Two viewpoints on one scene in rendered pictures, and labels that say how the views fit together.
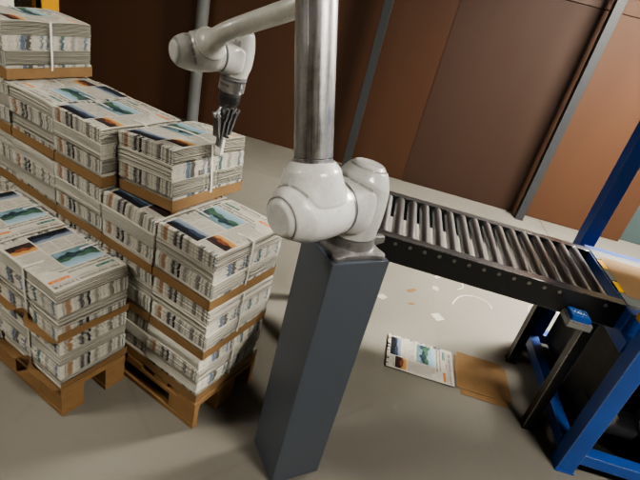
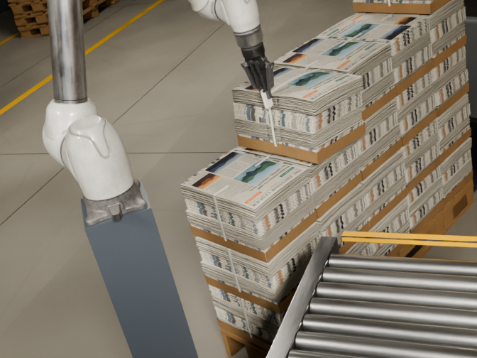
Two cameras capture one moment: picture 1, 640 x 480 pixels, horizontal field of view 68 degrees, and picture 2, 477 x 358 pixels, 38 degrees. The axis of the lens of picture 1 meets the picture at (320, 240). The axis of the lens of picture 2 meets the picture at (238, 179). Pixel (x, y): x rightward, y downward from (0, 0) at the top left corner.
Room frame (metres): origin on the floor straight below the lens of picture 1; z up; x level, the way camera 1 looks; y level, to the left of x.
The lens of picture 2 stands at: (2.37, -1.61, 1.96)
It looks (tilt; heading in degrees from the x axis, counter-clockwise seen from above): 28 degrees down; 113
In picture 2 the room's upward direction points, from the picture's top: 13 degrees counter-clockwise
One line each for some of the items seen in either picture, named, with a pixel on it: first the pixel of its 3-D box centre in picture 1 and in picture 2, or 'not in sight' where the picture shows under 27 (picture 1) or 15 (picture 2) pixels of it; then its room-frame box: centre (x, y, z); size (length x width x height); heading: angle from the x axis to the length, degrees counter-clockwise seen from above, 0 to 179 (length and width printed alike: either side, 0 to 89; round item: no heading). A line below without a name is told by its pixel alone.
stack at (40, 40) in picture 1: (38, 158); (415, 91); (2.04, 1.40, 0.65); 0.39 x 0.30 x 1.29; 154
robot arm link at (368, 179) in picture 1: (358, 196); (96, 153); (1.29, -0.08, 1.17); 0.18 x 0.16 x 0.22; 142
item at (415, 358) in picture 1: (419, 358); not in sight; (2.10, -0.70, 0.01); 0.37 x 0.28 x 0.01; 86
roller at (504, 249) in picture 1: (504, 249); not in sight; (2.09, -0.86, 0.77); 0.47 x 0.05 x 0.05; 176
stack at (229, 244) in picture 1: (138, 265); (331, 211); (1.73, 0.75, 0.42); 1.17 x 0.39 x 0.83; 64
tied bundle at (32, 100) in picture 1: (74, 117); (373, 53); (1.91, 1.14, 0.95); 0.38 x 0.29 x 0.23; 154
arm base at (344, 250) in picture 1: (353, 237); (112, 198); (1.31, -0.10, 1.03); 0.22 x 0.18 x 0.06; 123
